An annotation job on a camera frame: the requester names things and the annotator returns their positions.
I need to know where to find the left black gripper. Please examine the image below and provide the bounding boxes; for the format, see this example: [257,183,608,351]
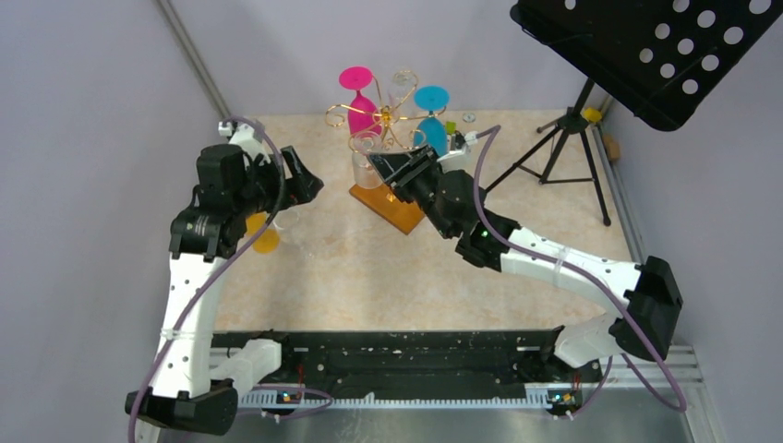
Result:
[233,144,322,217]

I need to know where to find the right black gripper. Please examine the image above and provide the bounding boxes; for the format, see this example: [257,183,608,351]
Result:
[367,144,456,240]

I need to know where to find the clear ribbed wine glass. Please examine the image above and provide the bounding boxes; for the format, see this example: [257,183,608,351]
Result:
[349,131,382,189]

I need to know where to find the clear smooth wine glass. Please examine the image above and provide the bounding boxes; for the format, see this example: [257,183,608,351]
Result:
[273,208,316,258]

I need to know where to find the yellow wine glass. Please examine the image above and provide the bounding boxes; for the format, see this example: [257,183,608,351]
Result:
[246,213,280,254]

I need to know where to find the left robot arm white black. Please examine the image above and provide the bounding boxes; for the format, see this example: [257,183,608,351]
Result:
[126,116,323,442]

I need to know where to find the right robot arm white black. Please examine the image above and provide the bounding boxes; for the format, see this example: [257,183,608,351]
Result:
[367,147,683,380]

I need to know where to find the wooden rack base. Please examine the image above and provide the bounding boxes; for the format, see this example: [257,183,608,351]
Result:
[349,185,425,235]

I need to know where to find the blue wine glass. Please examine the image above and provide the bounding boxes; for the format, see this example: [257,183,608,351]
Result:
[413,85,450,157]

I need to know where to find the pink wine glass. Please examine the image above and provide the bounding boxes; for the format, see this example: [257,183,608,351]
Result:
[338,66,381,136]

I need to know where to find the clear rear wine glass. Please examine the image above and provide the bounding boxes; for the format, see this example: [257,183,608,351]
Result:
[387,69,418,116]

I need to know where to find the black tripod stand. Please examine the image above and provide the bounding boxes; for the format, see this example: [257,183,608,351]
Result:
[487,78,612,227]

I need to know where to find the yellow clamp knob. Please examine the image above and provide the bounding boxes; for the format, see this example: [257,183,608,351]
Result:
[582,107,603,125]

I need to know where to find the black music stand tray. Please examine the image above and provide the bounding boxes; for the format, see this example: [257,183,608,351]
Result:
[510,1,782,132]

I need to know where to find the gold wire glass rack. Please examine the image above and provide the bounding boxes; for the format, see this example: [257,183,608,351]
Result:
[324,69,427,151]

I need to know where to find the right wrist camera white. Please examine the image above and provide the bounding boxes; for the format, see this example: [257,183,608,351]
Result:
[438,131,478,173]

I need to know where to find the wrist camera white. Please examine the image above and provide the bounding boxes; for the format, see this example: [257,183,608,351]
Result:
[218,122,270,163]
[438,131,478,173]

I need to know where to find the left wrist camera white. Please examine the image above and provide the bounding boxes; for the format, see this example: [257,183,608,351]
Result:
[218,122,270,163]

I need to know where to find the aluminium corner post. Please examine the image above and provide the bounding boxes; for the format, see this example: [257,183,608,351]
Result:
[152,0,232,118]

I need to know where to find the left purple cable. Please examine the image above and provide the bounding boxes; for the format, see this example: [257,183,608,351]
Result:
[126,115,334,443]

